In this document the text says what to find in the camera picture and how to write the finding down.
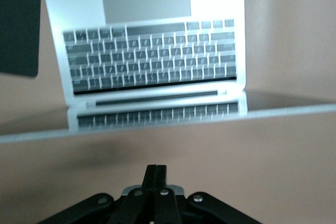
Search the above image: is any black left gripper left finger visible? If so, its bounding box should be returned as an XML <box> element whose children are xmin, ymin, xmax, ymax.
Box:
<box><xmin>109</xmin><ymin>165</ymin><xmax>158</xmax><ymax>224</ymax></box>

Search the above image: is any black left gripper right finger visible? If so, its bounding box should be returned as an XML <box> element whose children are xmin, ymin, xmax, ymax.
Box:
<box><xmin>156</xmin><ymin>165</ymin><xmax>182</xmax><ymax>224</ymax></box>

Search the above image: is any silver laptop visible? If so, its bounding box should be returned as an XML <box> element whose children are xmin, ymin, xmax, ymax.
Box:
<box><xmin>0</xmin><ymin>0</ymin><xmax>336</xmax><ymax>145</ymax></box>

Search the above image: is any black mouse pad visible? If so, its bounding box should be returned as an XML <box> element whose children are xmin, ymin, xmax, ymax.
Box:
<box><xmin>0</xmin><ymin>0</ymin><xmax>42</xmax><ymax>78</ymax></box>

